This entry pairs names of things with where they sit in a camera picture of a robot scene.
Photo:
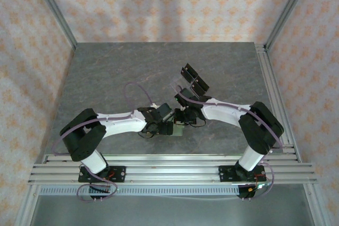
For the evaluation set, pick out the green card holder wallet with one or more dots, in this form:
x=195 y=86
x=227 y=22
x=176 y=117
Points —
x=179 y=131

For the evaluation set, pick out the clear acrylic card stand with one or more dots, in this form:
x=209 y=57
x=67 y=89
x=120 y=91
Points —
x=178 y=81

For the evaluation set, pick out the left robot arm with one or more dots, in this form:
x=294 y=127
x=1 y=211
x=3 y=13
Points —
x=121 y=126

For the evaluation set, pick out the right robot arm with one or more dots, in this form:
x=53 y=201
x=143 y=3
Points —
x=225 y=115

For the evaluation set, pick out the black credit card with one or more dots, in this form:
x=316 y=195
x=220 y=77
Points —
x=192 y=70
x=188 y=75
x=203 y=83
x=199 y=89

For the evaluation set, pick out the wide aluminium mounting beam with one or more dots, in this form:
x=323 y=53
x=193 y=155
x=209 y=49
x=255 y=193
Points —
x=172 y=173

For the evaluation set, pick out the black electronics box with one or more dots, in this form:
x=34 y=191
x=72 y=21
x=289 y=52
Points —
x=245 y=193
x=99 y=191

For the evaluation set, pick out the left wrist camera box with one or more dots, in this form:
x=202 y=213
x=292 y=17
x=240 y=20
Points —
x=154 y=105

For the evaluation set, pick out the aluminium table edge rail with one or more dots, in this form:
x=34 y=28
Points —
x=172 y=158

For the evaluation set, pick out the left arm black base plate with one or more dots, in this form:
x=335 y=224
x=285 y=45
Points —
x=117 y=174

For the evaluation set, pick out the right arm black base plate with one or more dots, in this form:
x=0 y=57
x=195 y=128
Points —
x=225 y=173

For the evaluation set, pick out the aluminium side rail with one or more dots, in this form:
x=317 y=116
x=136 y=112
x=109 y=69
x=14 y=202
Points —
x=268 y=72

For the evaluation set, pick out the aluminium frame post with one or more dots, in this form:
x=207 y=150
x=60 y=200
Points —
x=286 y=11
x=54 y=11

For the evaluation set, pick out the aluminium frame leg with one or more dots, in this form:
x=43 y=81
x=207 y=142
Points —
x=319 y=207
x=26 y=207

